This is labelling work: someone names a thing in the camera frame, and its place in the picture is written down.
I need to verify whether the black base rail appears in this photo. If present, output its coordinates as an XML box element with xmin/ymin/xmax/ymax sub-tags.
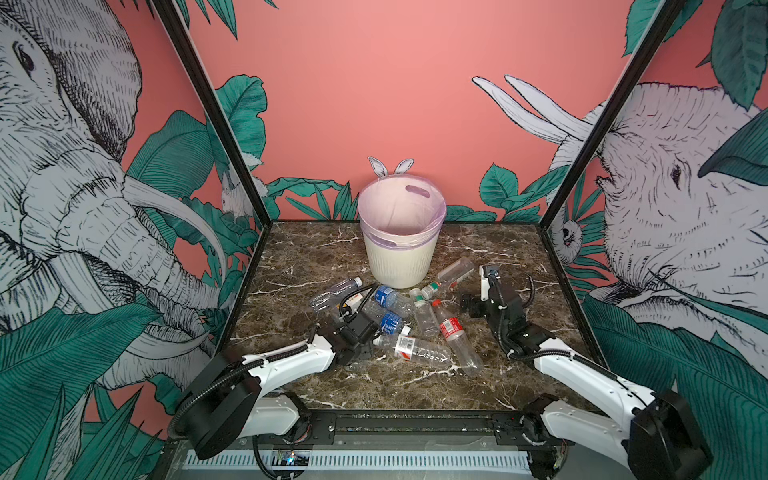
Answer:
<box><xmin>304</xmin><ymin>409</ymin><xmax>564</xmax><ymax>449</ymax></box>

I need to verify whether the blue label bottle upper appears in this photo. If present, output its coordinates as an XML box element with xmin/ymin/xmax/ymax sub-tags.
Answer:
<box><xmin>372</xmin><ymin>285</ymin><xmax>415</xmax><ymax>318</ymax></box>

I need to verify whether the green neck bottle near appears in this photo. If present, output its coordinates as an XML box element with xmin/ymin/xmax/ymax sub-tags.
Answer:
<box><xmin>408</xmin><ymin>288</ymin><xmax>440</xmax><ymax>337</ymax></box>

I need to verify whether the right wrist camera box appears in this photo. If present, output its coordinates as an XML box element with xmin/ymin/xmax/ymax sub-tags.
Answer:
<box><xmin>478</xmin><ymin>264</ymin><xmax>499</xmax><ymax>301</ymax></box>

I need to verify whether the left black frame post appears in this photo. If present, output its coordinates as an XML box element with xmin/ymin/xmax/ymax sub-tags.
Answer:
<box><xmin>151</xmin><ymin>0</ymin><xmax>272</xmax><ymax>229</ymax></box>

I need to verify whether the blue label bottle middle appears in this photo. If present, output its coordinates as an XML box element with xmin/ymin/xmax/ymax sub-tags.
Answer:
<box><xmin>362</xmin><ymin>300</ymin><xmax>411</xmax><ymax>335</ymax></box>

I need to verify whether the green neck bottle far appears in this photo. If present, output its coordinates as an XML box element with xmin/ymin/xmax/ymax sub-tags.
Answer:
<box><xmin>421</xmin><ymin>257</ymin><xmax>475</xmax><ymax>300</ymax></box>

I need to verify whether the clear bottle red white label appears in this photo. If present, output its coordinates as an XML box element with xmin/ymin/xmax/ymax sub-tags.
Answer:
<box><xmin>373</xmin><ymin>334</ymin><xmax>452</xmax><ymax>367</ymax></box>

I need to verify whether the right black frame post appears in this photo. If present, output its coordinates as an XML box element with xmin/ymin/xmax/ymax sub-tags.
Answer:
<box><xmin>538</xmin><ymin>0</ymin><xmax>686</xmax><ymax>230</ymax></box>

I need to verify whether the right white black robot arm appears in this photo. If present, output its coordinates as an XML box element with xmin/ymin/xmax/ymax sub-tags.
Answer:
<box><xmin>461</xmin><ymin>265</ymin><xmax>714</xmax><ymax>479</ymax></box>

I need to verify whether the blue label bottle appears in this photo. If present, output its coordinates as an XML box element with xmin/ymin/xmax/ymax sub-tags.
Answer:
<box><xmin>362</xmin><ymin>300</ymin><xmax>411</xmax><ymax>335</ymax></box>
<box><xmin>372</xmin><ymin>285</ymin><xmax>415</xmax><ymax>318</ymax></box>

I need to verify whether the white slotted cable duct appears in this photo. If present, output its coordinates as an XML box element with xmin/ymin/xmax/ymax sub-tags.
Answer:
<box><xmin>182</xmin><ymin>449</ymin><xmax>532</xmax><ymax>475</ymax></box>

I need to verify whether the clear bottle purple label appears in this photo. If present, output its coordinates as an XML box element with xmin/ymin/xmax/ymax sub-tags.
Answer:
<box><xmin>309</xmin><ymin>277</ymin><xmax>362</xmax><ymax>312</ymax></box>

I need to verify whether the green neck bottle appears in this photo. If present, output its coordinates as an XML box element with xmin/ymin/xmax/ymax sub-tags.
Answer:
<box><xmin>421</xmin><ymin>257</ymin><xmax>475</xmax><ymax>300</ymax></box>
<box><xmin>408</xmin><ymin>288</ymin><xmax>440</xmax><ymax>337</ymax></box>

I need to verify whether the white ribbed trash bin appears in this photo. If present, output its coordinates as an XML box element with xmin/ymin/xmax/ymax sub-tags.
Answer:
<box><xmin>363</xmin><ymin>229</ymin><xmax>439</xmax><ymax>289</ymax></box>

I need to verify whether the tea bottle white yellow label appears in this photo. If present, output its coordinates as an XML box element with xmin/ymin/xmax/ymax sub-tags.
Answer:
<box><xmin>346</xmin><ymin>293</ymin><xmax>364</xmax><ymax>312</ymax></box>

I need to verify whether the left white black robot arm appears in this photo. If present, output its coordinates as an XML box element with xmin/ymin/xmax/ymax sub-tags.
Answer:
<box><xmin>167</xmin><ymin>313</ymin><xmax>379</xmax><ymax>460</ymax></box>

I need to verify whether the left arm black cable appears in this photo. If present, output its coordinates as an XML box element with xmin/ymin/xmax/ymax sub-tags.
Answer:
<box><xmin>337</xmin><ymin>281</ymin><xmax>380</xmax><ymax>320</ymax></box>

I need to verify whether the pink bin liner bag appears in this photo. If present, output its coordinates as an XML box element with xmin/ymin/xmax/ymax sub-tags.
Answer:
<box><xmin>357</xmin><ymin>174</ymin><xmax>447</xmax><ymax>250</ymax></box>

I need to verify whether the black frame post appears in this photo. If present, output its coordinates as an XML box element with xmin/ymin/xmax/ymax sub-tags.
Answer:
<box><xmin>151</xmin><ymin>0</ymin><xmax>272</xmax><ymax>229</ymax></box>
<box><xmin>538</xmin><ymin>0</ymin><xmax>686</xmax><ymax>230</ymax></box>

